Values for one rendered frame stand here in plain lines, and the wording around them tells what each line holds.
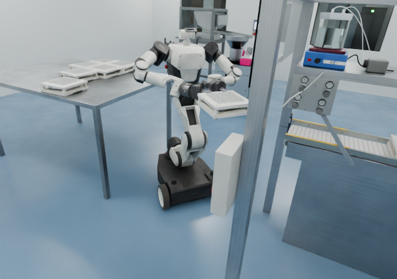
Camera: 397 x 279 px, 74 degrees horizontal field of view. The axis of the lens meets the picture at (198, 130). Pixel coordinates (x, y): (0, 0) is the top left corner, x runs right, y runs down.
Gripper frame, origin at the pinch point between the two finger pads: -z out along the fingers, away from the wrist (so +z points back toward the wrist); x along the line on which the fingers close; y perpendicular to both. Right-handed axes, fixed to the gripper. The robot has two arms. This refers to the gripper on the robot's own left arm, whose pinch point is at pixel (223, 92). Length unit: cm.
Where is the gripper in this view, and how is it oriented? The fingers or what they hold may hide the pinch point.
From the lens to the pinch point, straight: 168.8
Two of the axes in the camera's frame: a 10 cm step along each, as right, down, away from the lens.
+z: -2.7, -4.0, 8.8
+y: -9.6, 0.7, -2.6
